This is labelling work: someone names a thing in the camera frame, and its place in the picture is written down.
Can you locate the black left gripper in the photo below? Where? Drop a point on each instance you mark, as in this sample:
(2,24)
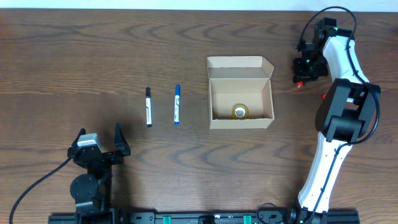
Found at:
(104,156)

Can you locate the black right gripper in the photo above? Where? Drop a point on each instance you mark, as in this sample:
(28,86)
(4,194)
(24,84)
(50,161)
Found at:
(302,73)

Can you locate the black whiteboard marker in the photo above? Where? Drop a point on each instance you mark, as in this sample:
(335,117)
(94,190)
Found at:
(148,108)

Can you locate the clear tape roll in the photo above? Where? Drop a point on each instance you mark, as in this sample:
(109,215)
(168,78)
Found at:
(239,111)

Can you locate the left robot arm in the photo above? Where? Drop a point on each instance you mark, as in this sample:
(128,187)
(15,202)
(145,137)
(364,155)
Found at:
(92,190)

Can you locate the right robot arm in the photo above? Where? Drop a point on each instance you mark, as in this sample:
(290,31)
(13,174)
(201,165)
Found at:
(342,119)

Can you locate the open cardboard box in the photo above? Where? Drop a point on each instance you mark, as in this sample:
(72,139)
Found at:
(240,80)

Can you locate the blue whiteboard marker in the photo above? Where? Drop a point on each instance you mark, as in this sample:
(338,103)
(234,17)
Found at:
(177,105)

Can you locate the black mounting rail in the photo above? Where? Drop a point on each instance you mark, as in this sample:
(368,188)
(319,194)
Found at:
(263,216)

